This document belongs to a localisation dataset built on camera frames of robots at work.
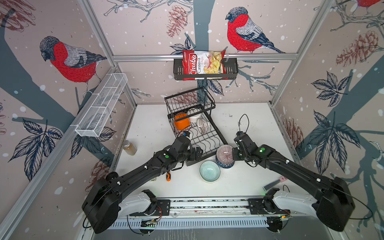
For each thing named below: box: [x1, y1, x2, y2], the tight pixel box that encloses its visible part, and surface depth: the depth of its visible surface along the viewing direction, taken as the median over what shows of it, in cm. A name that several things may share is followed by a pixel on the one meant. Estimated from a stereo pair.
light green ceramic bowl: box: [199, 160, 221, 183], surface depth 83 cm
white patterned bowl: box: [197, 118, 209, 135], surface depth 104 cm
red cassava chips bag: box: [182, 50, 228, 81], surface depth 89 cm
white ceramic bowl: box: [188, 113, 202, 122], surface depth 106 cm
